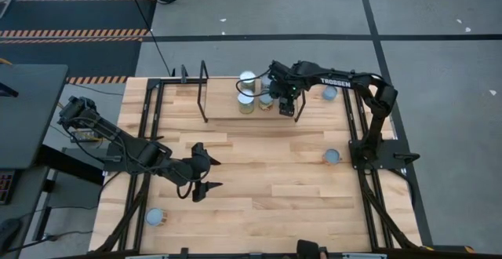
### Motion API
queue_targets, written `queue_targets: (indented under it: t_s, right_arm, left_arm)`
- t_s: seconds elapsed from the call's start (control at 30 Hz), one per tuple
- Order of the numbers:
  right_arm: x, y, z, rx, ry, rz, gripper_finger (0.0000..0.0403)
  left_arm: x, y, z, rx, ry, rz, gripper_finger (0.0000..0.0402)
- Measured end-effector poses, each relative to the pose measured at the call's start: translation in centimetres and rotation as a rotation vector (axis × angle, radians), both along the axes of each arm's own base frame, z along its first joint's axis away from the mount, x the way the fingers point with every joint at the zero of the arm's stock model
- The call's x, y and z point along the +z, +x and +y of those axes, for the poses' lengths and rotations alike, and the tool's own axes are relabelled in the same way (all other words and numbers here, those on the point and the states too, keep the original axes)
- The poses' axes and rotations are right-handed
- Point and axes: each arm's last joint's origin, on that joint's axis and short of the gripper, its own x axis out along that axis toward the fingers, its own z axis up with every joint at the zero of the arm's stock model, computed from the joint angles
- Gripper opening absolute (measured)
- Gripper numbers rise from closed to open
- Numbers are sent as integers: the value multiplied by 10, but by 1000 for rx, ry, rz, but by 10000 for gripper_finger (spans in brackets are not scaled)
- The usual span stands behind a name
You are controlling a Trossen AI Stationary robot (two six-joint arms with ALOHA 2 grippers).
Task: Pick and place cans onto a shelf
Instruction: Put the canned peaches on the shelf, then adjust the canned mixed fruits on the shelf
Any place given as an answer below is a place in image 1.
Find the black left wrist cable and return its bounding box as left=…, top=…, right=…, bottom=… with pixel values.
left=174, top=178, right=197, bottom=200

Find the black desk frame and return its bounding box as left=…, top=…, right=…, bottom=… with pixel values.
left=37, top=144, right=105, bottom=185

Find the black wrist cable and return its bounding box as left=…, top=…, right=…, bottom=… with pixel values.
left=235, top=69, right=274, bottom=98
left=174, top=178, right=197, bottom=200

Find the short orange pink can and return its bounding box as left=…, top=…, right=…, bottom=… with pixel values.
left=322, top=148, right=342, bottom=166

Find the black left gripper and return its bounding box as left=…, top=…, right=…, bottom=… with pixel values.
left=166, top=141, right=224, bottom=203

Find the carrots can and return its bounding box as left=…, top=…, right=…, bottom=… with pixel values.
left=237, top=93, right=256, bottom=115

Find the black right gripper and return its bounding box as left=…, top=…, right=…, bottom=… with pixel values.
left=268, top=60, right=306, bottom=118

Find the dark keyboard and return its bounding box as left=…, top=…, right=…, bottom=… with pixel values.
left=0, top=169, right=16, bottom=205

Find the green can with orange oval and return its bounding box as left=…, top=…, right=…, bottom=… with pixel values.
left=258, top=93, right=275, bottom=112

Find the wooden shelf with black frame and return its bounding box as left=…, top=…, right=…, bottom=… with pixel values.
left=198, top=60, right=307, bottom=124

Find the can with orange side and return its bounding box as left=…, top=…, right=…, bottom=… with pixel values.
left=144, top=207, right=169, bottom=228

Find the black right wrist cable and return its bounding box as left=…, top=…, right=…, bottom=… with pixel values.
left=235, top=69, right=274, bottom=98

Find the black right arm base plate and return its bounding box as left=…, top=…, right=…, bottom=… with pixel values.
left=348, top=139, right=420, bottom=170

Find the black mat with orange stripes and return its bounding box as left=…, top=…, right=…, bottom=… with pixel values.
left=0, top=0, right=158, bottom=86

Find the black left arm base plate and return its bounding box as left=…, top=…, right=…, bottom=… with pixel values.
left=102, top=140, right=160, bottom=173

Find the black power adapter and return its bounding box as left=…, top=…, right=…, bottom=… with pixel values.
left=71, top=129, right=100, bottom=143

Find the peas can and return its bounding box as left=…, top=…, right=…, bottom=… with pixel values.
left=238, top=70, right=257, bottom=93

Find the black aluminium table frame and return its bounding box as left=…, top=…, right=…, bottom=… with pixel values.
left=93, top=76, right=427, bottom=254

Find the grey desk top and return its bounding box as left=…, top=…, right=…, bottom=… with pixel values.
left=0, top=63, right=70, bottom=170

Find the long black floor cable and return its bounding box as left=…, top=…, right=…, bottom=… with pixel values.
left=124, top=0, right=174, bottom=76

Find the short light blue can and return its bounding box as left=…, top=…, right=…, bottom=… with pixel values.
left=321, top=85, right=339, bottom=102

